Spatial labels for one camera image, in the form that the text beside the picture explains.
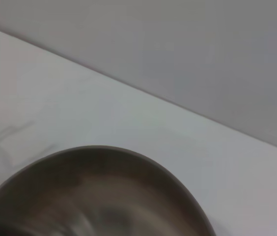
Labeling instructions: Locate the stainless steel mixing bowl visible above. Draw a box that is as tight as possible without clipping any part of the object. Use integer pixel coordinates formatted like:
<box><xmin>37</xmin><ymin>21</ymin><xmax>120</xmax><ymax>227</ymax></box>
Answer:
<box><xmin>0</xmin><ymin>145</ymin><xmax>218</xmax><ymax>236</ymax></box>

